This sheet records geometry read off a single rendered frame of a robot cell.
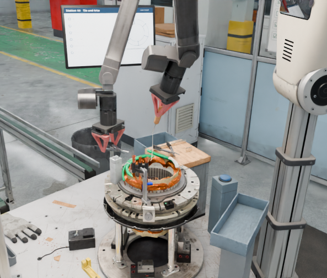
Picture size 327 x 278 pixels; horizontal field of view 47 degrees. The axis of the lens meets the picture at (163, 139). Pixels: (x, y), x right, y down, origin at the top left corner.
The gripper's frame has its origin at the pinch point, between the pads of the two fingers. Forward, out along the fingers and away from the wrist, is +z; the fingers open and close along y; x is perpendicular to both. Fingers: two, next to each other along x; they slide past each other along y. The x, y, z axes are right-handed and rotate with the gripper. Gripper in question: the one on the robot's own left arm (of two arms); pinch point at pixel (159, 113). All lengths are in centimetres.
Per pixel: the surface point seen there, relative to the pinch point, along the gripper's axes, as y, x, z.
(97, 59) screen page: -58, -82, 39
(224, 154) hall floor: -234, -42, 164
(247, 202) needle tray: -15.8, 34.6, 19.0
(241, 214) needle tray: -9.9, 36.0, 19.9
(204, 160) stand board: -29.9, 9.8, 27.0
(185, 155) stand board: -26.8, 3.0, 28.6
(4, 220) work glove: 25, -36, 72
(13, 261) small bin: 37, -14, 63
